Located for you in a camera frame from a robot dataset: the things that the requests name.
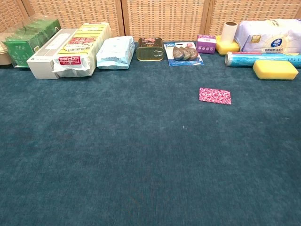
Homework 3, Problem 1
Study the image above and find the cream paper roll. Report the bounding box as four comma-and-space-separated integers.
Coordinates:
222, 21, 238, 44

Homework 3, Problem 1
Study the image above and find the small purple box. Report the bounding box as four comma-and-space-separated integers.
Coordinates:
196, 34, 217, 55

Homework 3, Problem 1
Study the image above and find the pink patterned block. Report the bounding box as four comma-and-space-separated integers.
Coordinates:
198, 87, 232, 105

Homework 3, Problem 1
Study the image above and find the light blue wet wipes pack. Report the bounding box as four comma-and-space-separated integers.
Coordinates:
96, 35, 135, 70

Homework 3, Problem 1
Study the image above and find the yellow sponge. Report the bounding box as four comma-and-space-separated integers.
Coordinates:
215, 35, 240, 56
252, 60, 299, 81

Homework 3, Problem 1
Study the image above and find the beige lidded lunch box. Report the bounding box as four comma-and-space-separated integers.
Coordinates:
0, 32, 13, 66

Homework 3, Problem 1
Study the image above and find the yellow sponge multipack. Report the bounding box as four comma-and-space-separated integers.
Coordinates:
52, 22, 112, 78

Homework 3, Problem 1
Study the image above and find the blue cling film roll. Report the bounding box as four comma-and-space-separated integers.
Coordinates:
224, 51, 301, 69

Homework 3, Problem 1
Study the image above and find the teal table cloth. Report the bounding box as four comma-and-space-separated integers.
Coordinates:
0, 41, 301, 226

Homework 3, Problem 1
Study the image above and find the white lavender tissue pack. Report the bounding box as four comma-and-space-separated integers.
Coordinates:
234, 19, 301, 54

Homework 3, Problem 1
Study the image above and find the gold and black tin can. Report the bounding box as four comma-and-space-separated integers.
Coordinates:
136, 37, 165, 62

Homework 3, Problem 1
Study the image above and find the correction tape blister pack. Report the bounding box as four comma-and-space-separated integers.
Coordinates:
164, 41, 204, 67

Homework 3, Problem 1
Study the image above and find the white power strip box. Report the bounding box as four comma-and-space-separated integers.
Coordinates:
26, 28, 78, 80

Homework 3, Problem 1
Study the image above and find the green tea bag box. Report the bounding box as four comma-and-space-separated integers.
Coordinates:
1, 17, 62, 68

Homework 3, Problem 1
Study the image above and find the woven rattan screen panel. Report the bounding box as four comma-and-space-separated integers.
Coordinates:
121, 0, 210, 42
0, 0, 29, 33
205, 0, 301, 36
21, 0, 125, 38

